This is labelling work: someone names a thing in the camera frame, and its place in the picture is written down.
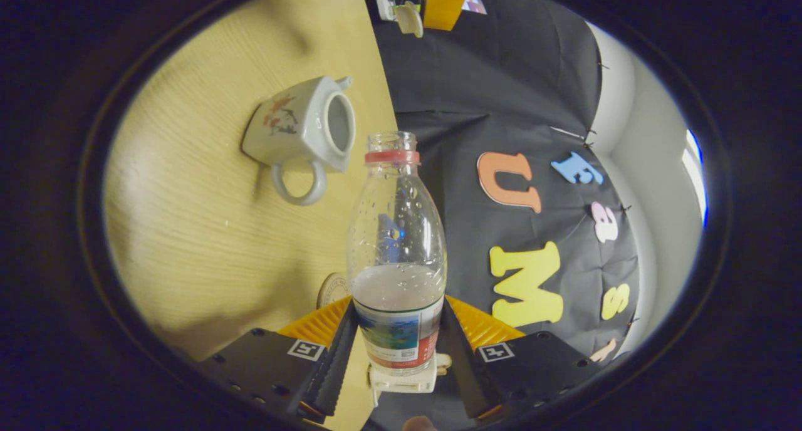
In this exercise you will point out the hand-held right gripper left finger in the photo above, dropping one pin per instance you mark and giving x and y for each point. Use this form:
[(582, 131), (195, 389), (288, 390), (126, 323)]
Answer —
[(335, 368)]

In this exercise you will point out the black backdrop cloth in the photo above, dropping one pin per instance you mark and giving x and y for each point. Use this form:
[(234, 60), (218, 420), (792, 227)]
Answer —
[(501, 93)]

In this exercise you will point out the bread slice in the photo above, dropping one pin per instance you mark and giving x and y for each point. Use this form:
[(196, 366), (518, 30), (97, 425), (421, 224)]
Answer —
[(443, 363)]

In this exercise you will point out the white floral teacup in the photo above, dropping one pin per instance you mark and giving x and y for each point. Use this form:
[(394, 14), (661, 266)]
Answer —
[(294, 136)]

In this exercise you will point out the clear plastic water bottle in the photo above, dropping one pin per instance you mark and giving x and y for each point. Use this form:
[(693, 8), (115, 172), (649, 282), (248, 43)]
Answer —
[(396, 293)]

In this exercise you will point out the computer monitor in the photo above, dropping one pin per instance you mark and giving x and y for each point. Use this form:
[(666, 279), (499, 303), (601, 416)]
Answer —
[(475, 2)]

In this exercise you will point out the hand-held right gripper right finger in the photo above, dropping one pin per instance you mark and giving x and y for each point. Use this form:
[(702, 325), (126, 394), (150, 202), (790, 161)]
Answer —
[(467, 374)]

